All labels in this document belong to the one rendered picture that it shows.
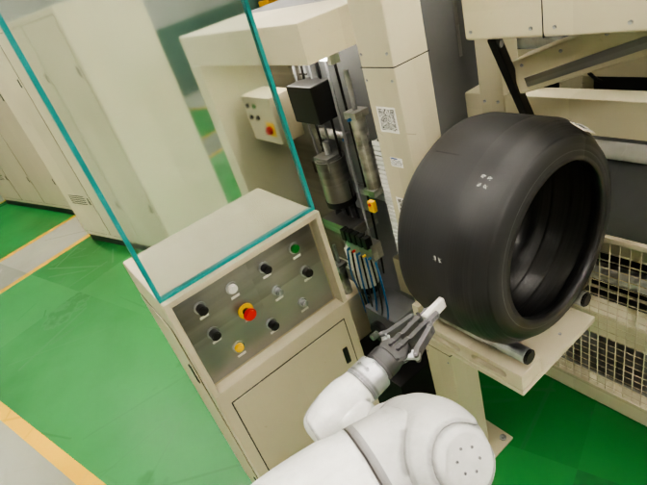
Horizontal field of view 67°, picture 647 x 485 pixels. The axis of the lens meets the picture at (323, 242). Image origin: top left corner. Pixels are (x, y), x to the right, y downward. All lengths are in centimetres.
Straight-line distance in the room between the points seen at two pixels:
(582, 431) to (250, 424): 140
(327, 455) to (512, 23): 114
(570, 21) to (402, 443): 104
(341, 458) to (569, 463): 186
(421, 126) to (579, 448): 152
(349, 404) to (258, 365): 60
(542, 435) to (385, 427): 189
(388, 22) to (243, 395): 117
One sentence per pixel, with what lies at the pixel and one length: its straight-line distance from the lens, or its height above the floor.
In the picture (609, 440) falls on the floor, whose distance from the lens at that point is 243.
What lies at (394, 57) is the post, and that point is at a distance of 133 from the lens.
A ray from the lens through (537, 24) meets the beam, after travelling 137.
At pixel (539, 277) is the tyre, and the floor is 94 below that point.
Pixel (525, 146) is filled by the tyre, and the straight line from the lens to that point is 119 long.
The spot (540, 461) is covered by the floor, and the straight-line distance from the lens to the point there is 235.
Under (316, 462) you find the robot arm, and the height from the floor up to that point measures 153.
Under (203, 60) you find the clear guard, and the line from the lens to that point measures 135.
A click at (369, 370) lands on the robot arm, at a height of 115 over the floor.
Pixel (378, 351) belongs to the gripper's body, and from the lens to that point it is 116.
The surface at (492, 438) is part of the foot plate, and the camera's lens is 239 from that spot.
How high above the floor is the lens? 196
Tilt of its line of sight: 30 degrees down
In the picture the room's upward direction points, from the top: 18 degrees counter-clockwise
